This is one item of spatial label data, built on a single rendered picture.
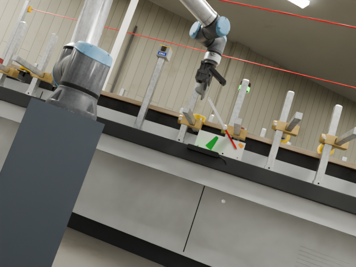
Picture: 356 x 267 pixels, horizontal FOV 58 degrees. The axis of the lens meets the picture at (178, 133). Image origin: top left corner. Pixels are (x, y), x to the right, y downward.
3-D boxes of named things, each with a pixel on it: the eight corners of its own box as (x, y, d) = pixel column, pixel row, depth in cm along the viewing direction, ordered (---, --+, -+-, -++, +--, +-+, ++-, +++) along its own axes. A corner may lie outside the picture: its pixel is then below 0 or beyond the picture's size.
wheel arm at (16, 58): (15, 61, 176) (18, 54, 176) (10, 60, 177) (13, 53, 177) (57, 88, 218) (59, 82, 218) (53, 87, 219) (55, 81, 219)
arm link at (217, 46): (207, 32, 181) (220, 41, 186) (201, 52, 179) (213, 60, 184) (219, 28, 173) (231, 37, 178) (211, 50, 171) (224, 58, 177)
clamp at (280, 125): (297, 134, 168) (300, 125, 169) (272, 127, 171) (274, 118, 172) (295, 137, 174) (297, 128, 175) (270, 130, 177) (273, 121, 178)
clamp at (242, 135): (245, 139, 173) (247, 130, 174) (220, 132, 176) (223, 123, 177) (244, 141, 178) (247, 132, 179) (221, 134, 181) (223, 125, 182)
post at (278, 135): (269, 176, 168) (294, 91, 174) (263, 174, 169) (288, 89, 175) (269, 177, 171) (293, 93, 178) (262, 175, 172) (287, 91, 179)
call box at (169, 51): (166, 58, 189) (170, 46, 190) (155, 55, 190) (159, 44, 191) (168, 63, 196) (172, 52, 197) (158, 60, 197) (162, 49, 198)
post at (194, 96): (180, 145, 179) (207, 66, 186) (175, 143, 180) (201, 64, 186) (181, 146, 182) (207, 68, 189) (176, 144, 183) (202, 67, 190)
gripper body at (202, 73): (195, 83, 180) (202, 63, 182) (210, 87, 179) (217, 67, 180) (194, 78, 173) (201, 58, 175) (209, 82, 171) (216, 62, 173)
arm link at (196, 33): (203, 17, 164) (221, 29, 171) (190, 21, 174) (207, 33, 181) (198, 33, 163) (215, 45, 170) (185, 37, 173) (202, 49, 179)
